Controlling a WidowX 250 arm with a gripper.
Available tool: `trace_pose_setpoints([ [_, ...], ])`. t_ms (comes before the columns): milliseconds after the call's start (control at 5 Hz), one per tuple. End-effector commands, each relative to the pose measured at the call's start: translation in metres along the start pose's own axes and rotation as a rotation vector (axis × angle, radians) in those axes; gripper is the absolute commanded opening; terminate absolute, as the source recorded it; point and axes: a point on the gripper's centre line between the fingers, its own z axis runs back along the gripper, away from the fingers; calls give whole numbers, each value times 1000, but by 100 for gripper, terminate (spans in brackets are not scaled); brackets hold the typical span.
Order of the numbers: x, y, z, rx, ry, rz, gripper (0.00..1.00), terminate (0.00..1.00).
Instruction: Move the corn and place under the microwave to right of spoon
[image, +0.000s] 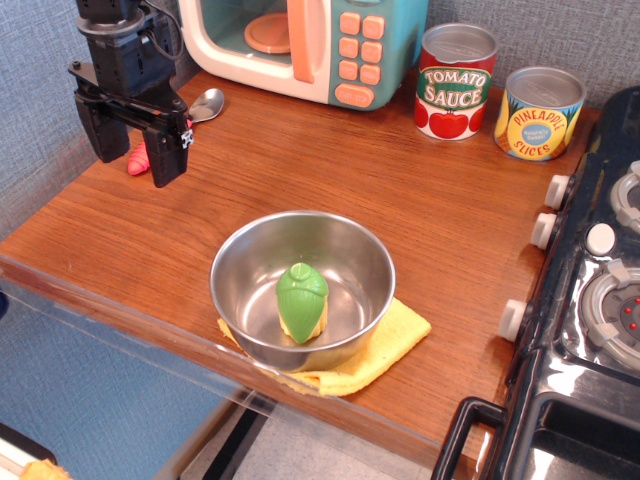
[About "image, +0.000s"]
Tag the tomato sauce can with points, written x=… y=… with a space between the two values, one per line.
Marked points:
x=453 y=82

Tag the white stove knob middle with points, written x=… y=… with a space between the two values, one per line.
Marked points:
x=542 y=230

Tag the green and yellow toy corn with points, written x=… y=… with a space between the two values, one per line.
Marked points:
x=302 y=300

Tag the black oven door handle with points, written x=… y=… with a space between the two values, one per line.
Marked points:
x=471 y=411

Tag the spoon with pink handle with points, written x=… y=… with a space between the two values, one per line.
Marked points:
x=206 y=107

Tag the pineapple slices can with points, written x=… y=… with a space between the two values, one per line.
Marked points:
x=539 y=111

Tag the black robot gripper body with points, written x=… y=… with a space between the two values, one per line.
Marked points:
x=132 y=61

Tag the toy microwave teal and orange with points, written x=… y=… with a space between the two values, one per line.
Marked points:
x=350 y=54

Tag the silver metal bowl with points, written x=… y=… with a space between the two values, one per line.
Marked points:
x=356 y=265

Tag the white stove knob upper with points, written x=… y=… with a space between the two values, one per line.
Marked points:
x=556 y=191

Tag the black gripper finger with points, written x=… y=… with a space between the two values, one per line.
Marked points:
x=167 y=152
x=107 y=134

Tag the yellow cloth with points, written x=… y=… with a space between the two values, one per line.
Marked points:
x=399 y=331

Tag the black toy stove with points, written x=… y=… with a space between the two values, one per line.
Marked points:
x=572 y=404

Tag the clear acrylic table guard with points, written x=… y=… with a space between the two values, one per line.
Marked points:
x=296 y=434

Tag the white stove knob lower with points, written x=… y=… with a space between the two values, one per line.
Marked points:
x=511 y=319

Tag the white stove knob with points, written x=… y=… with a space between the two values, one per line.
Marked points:
x=511 y=319
x=556 y=191
x=542 y=230

